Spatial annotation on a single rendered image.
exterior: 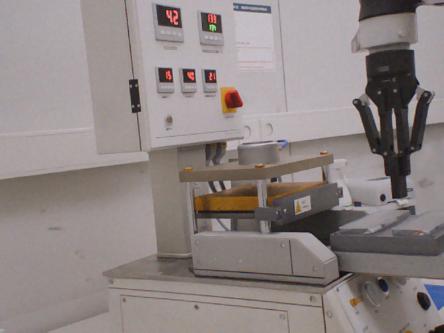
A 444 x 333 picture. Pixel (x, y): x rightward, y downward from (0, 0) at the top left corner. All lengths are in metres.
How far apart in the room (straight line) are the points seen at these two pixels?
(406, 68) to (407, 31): 0.06
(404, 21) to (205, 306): 0.56
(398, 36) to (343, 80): 1.38
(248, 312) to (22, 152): 0.68
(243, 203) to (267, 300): 0.18
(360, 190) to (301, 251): 1.12
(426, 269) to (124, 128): 0.57
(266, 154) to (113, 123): 0.29
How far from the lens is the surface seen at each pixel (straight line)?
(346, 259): 1.04
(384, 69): 1.06
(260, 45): 2.10
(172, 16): 1.24
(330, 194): 1.24
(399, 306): 1.18
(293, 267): 1.02
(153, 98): 1.17
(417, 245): 1.01
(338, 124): 2.30
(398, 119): 1.08
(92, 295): 1.68
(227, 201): 1.14
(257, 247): 1.05
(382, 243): 1.02
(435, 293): 1.64
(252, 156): 1.17
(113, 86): 1.20
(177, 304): 1.16
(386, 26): 1.06
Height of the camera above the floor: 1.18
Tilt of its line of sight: 3 degrees down
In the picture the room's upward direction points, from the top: 5 degrees counter-clockwise
